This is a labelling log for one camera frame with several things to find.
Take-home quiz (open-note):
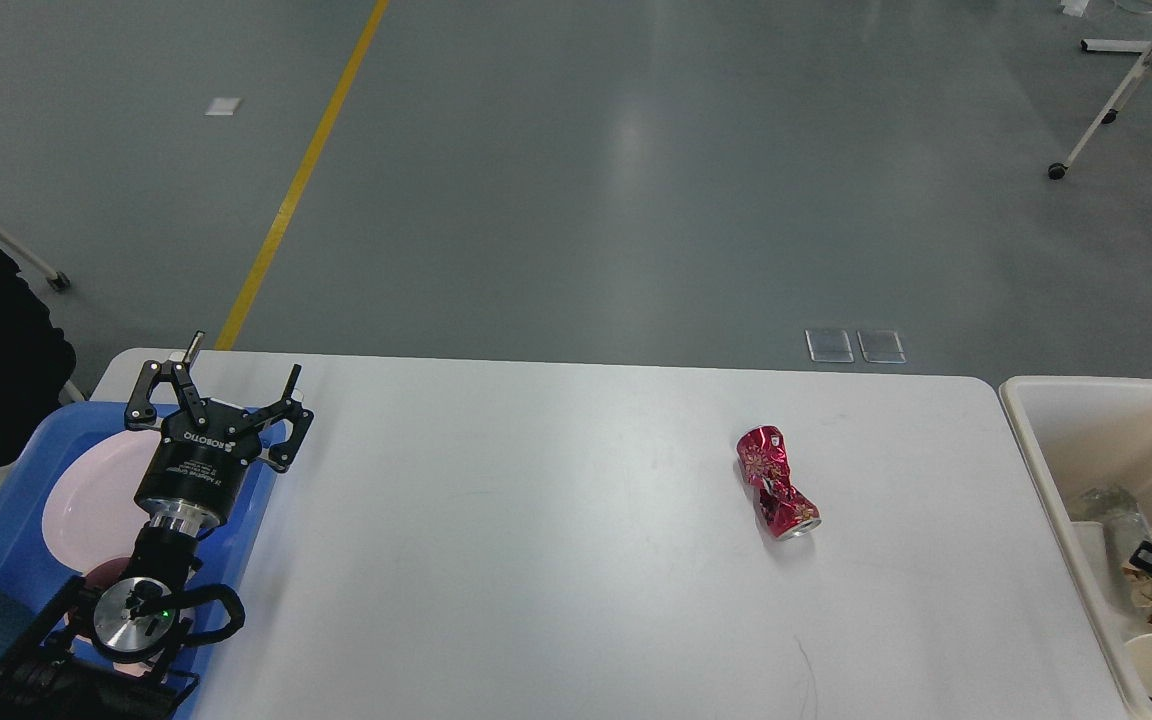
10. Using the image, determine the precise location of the silver foil bag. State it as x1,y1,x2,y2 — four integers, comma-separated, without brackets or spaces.
1066,484,1152,612

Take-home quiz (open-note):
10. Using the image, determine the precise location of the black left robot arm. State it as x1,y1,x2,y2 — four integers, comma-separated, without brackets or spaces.
0,341,314,719

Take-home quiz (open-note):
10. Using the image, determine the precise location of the blue plastic tray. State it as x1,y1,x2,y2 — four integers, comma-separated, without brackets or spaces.
0,401,276,676

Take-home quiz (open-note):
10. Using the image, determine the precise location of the floor socket plate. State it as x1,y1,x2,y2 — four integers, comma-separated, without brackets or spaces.
804,328,855,364
856,331,908,364

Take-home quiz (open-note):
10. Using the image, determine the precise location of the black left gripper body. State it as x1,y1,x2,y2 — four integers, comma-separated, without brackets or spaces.
134,404,271,530

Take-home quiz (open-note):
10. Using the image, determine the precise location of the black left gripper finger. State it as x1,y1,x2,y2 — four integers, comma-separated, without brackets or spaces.
236,364,314,473
124,331,209,433

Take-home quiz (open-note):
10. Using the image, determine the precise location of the crushed red can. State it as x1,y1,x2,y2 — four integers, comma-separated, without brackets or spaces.
736,425,823,541

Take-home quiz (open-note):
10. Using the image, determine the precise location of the floor socket plate right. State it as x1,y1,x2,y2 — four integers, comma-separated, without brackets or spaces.
856,331,908,364

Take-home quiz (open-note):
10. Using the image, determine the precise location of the pink plate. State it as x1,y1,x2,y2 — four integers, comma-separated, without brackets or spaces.
41,430,159,573

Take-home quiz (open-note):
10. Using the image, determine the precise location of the beige waste bin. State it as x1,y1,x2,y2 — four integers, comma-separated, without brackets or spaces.
1000,376,1152,719

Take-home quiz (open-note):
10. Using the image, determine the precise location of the floor socket plate left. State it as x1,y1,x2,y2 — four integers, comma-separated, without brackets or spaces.
804,328,855,364

